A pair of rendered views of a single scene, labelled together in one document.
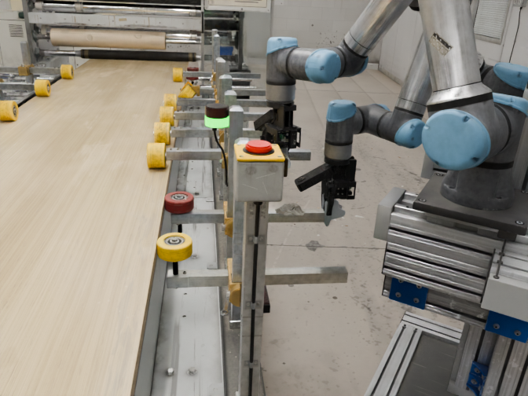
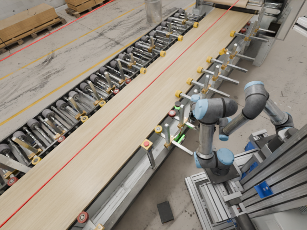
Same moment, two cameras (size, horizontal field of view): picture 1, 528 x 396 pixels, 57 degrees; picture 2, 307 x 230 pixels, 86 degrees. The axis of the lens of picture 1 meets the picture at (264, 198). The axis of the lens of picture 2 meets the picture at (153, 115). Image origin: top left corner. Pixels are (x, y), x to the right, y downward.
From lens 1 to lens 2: 1.15 m
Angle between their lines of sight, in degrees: 51
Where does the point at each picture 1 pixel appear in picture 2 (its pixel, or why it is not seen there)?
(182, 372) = (155, 148)
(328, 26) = not seen: outside the picture
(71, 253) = (140, 121)
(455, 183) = not seen: hidden behind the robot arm
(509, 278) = (204, 188)
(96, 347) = (128, 148)
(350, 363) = not seen: hidden behind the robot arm
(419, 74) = (229, 126)
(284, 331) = (215, 137)
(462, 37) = (203, 144)
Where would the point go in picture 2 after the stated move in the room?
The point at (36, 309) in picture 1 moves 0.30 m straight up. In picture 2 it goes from (127, 134) to (119, 117)
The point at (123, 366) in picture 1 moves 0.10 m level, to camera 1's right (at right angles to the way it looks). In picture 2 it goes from (129, 154) to (135, 161)
